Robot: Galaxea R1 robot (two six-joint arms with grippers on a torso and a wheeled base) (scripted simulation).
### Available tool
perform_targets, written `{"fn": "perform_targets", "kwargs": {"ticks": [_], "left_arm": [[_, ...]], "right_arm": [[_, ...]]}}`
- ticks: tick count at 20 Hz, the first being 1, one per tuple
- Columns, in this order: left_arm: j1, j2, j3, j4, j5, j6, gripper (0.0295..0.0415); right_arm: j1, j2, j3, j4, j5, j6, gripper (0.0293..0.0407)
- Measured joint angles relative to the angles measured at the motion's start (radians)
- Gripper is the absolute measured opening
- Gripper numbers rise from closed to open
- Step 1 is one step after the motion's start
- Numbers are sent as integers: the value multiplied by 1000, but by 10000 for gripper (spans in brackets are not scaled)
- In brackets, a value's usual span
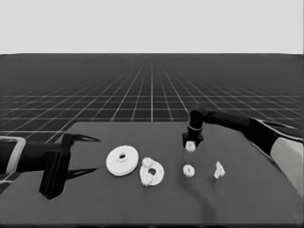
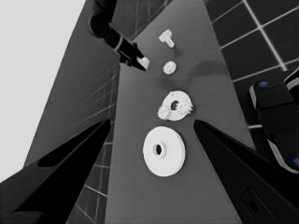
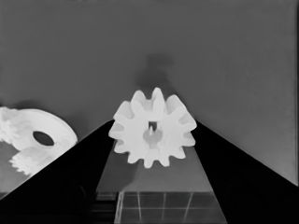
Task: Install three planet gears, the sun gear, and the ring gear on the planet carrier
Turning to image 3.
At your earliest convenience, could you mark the white toothed gear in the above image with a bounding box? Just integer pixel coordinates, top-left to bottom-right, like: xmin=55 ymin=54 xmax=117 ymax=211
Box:
xmin=8 ymin=146 xmax=55 ymax=175
xmin=107 ymin=87 xmax=198 ymax=170
xmin=0 ymin=106 xmax=21 ymax=147

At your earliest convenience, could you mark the white round carrier with pins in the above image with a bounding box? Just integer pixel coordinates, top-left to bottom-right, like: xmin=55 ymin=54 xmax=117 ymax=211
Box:
xmin=0 ymin=107 xmax=78 ymax=175

